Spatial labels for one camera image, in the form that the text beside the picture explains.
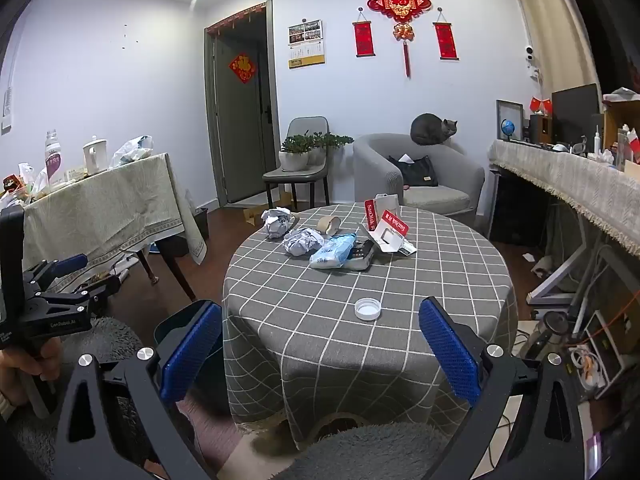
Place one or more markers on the red Chinese knot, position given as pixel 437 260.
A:
pixel 399 2

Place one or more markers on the red door fringe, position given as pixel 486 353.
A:
pixel 240 16

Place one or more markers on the white glue bottle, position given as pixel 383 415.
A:
pixel 597 142

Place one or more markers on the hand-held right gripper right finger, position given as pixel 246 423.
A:
pixel 450 355

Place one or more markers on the grey cat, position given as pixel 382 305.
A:
pixel 430 129

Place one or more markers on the grey dining chair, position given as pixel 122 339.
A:
pixel 305 127

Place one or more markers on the round table checked grey cloth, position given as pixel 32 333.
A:
pixel 325 340

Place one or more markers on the small red flags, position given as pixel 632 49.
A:
pixel 541 105

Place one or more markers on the black monitor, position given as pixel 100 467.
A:
pixel 575 112

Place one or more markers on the small black box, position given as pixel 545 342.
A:
pixel 362 256

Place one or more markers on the person's left hand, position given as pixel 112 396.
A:
pixel 20 365

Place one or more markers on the red wall scroll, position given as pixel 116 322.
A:
pixel 364 37
pixel 445 40

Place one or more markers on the picture frame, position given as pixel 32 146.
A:
pixel 510 109

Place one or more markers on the clear plastic bag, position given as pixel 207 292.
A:
pixel 31 177

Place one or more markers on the paper ball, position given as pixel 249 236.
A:
pixel 277 222
pixel 302 242

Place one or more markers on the blue tissue packet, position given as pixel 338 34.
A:
pixel 330 252

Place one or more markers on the grey door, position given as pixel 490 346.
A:
pixel 240 135

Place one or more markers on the small globe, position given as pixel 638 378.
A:
pixel 508 127

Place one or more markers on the dark wooden table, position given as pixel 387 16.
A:
pixel 170 265

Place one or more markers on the white desk frame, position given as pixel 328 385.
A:
pixel 555 277

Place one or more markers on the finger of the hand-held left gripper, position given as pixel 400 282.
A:
pixel 72 262
pixel 102 286

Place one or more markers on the white bottle cap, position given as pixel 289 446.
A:
pixel 367 308

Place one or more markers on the red snack bag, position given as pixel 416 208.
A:
pixel 9 186

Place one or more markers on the brown tape roll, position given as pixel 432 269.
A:
pixel 323 227

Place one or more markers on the small black bin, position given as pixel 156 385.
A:
pixel 201 222

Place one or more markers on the plastic bottle purple label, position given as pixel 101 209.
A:
pixel 54 160

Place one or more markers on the beige curtain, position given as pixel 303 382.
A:
pixel 550 25

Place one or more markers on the red diamond door decoration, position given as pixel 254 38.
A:
pixel 241 67

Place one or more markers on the grey armchair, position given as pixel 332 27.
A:
pixel 375 170

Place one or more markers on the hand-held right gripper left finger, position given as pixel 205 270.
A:
pixel 192 350

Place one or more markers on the red white card packaging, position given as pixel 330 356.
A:
pixel 386 204
pixel 395 225

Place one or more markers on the white kettle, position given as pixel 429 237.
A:
pixel 94 156

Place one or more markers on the side desk with fringed cloth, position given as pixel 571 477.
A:
pixel 560 175

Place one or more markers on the side table beige cloth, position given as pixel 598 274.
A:
pixel 110 210

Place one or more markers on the dark trash bin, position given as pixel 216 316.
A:
pixel 164 326

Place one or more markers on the white security camera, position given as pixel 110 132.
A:
pixel 531 60

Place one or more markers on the open brown cardboard box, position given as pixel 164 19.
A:
pixel 617 120

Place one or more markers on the black handbag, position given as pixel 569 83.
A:
pixel 417 172

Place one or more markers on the wall calendar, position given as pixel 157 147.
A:
pixel 306 42

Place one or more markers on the white plastic bag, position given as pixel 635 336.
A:
pixel 130 150

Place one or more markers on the flat cardboard box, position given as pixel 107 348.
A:
pixel 252 215

